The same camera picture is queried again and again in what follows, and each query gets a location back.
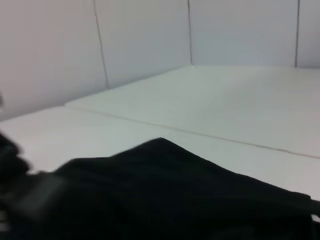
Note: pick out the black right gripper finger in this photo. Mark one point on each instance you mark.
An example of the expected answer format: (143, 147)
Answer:
(32, 197)
(316, 207)

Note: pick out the black shirt with FREE print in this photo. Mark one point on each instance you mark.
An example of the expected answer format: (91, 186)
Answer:
(175, 187)

